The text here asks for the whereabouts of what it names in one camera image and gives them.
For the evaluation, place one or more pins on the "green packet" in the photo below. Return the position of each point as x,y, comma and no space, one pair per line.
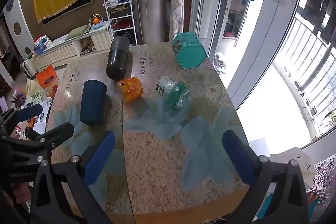
34,95

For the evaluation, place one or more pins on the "orange cardboard box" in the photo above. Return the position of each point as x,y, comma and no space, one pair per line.
47,77

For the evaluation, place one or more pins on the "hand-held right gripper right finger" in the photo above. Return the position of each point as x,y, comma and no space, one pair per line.
237,158

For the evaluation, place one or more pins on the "small white figurine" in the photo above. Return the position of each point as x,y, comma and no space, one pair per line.
219,62

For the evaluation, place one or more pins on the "white plastic bag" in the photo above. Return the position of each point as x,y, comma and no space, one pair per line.
112,2

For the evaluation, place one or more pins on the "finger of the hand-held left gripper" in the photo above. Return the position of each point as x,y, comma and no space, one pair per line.
56,132
27,112

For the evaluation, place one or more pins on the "fruit bowl with oranges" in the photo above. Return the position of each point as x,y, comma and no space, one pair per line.
96,22

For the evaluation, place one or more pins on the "teal hexagonal tin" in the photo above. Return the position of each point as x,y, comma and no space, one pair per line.
189,50

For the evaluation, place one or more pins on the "balcony railing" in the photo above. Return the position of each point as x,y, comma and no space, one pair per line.
309,58

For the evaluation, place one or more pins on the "white suitcase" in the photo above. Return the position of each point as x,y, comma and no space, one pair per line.
27,66

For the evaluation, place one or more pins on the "white cardboard box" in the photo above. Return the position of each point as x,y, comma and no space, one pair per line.
283,158

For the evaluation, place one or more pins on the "dark blue cup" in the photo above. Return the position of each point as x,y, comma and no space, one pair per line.
93,102

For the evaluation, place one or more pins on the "orange plastic-wrapped snack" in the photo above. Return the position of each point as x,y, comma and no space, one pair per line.
130,90

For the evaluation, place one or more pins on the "blue tissue box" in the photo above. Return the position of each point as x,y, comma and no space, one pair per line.
40,43

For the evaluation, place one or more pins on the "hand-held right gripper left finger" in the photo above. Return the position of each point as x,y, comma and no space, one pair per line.
101,155

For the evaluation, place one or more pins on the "green clear glass cup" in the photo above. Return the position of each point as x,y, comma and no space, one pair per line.
174,94

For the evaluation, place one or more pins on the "white tufted cabinet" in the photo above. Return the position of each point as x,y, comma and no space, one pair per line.
72,47

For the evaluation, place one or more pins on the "green cushion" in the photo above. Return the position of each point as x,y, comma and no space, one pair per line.
78,32

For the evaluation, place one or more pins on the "black cup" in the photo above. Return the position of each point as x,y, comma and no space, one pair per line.
117,57

